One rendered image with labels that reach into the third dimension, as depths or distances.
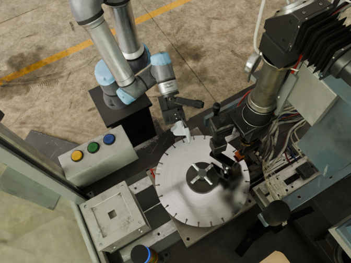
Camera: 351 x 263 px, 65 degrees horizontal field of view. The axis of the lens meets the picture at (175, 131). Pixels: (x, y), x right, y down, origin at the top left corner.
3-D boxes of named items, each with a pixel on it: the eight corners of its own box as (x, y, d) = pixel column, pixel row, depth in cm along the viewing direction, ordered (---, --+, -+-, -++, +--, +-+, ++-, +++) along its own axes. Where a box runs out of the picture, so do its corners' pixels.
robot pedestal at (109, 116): (109, 144, 210) (69, 86, 144) (155, 120, 217) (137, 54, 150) (131, 188, 194) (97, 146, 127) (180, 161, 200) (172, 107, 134)
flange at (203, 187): (223, 172, 96) (224, 170, 94) (207, 199, 93) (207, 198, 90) (196, 157, 100) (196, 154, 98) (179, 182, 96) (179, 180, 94)
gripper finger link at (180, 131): (177, 146, 102) (170, 126, 107) (192, 142, 103) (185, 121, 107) (176, 142, 99) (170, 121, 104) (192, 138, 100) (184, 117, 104)
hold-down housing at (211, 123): (213, 157, 86) (217, 128, 68) (206, 144, 88) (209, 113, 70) (228, 151, 87) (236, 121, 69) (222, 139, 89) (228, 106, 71)
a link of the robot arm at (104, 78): (96, 85, 131) (86, 66, 119) (118, 69, 134) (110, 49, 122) (110, 100, 126) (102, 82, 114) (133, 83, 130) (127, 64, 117)
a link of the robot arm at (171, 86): (175, 80, 111) (177, 78, 103) (178, 91, 111) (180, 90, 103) (156, 85, 110) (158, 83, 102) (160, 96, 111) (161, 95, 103)
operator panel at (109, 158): (81, 189, 118) (66, 179, 105) (72, 168, 123) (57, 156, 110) (139, 158, 123) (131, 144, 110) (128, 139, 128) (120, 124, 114)
